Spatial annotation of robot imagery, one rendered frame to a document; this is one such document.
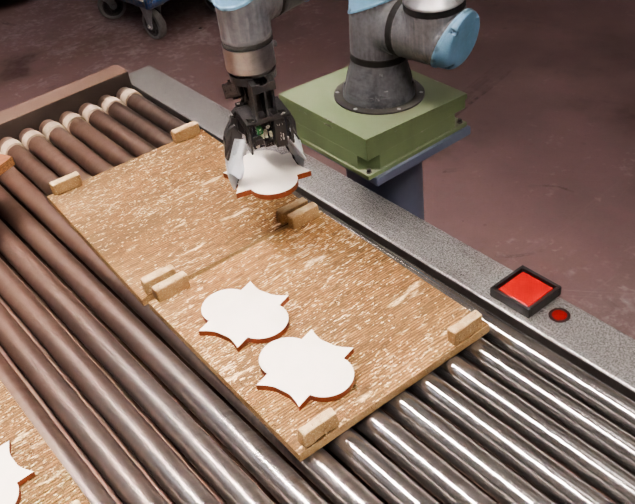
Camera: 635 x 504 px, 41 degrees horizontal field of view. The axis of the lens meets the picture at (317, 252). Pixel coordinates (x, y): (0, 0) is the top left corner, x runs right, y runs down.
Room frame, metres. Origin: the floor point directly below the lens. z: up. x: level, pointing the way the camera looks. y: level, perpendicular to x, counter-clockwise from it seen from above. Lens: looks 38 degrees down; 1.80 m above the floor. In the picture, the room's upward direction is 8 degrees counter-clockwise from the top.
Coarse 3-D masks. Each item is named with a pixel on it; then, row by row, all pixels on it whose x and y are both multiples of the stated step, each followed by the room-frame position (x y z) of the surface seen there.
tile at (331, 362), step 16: (304, 336) 0.90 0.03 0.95; (272, 352) 0.88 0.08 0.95; (288, 352) 0.87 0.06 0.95; (304, 352) 0.87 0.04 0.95; (320, 352) 0.86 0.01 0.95; (336, 352) 0.86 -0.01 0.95; (352, 352) 0.86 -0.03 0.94; (272, 368) 0.84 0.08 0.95; (288, 368) 0.84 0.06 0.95; (304, 368) 0.84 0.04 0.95; (320, 368) 0.83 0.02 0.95; (336, 368) 0.83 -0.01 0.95; (352, 368) 0.82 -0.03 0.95; (272, 384) 0.81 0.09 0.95; (288, 384) 0.81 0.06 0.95; (304, 384) 0.81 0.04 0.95; (320, 384) 0.80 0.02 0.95; (336, 384) 0.80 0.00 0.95; (352, 384) 0.80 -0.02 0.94; (304, 400) 0.78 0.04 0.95; (320, 400) 0.78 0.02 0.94
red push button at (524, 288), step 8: (512, 280) 0.98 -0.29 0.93; (520, 280) 0.98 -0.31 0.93; (528, 280) 0.97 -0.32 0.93; (536, 280) 0.97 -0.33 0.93; (504, 288) 0.96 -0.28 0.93; (512, 288) 0.96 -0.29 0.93; (520, 288) 0.96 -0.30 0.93; (528, 288) 0.96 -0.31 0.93; (536, 288) 0.95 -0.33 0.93; (544, 288) 0.95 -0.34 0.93; (552, 288) 0.95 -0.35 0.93; (512, 296) 0.94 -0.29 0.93; (520, 296) 0.94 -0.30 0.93; (528, 296) 0.94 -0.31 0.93; (536, 296) 0.94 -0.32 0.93; (528, 304) 0.92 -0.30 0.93
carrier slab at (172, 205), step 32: (160, 160) 1.47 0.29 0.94; (192, 160) 1.45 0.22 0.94; (224, 160) 1.44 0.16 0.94; (96, 192) 1.38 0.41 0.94; (128, 192) 1.37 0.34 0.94; (160, 192) 1.35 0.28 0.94; (192, 192) 1.34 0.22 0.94; (224, 192) 1.32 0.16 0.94; (96, 224) 1.28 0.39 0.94; (128, 224) 1.26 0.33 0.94; (160, 224) 1.25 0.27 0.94; (192, 224) 1.24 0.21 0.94; (224, 224) 1.22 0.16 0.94; (256, 224) 1.21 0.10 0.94; (128, 256) 1.17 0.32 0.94; (160, 256) 1.15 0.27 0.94; (192, 256) 1.14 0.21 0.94; (224, 256) 1.13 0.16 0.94; (128, 288) 1.09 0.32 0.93
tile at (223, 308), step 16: (256, 288) 1.02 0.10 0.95; (208, 304) 1.00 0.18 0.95; (224, 304) 0.99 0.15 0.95; (240, 304) 0.99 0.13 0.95; (256, 304) 0.98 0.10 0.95; (272, 304) 0.98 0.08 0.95; (208, 320) 0.96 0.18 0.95; (224, 320) 0.96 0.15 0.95; (240, 320) 0.95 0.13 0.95; (256, 320) 0.95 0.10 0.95; (272, 320) 0.94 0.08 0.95; (288, 320) 0.94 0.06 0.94; (224, 336) 0.93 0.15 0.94; (240, 336) 0.92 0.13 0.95; (256, 336) 0.91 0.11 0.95; (272, 336) 0.91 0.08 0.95
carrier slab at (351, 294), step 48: (288, 240) 1.15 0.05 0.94; (336, 240) 1.13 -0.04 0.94; (192, 288) 1.06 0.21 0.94; (240, 288) 1.04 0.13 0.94; (288, 288) 1.02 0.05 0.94; (336, 288) 1.01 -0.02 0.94; (384, 288) 0.99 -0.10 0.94; (432, 288) 0.98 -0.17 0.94; (192, 336) 0.94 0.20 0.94; (288, 336) 0.92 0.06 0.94; (336, 336) 0.90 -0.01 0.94; (384, 336) 0.89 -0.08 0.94; (432, 336) 0.87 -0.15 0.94; (480, 336) 0.87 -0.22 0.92; (240, 384) 0.83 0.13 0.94; (384, 384) 0.80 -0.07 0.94; (288, 432) 0.73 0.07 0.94; (336, 432) 0.73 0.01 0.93
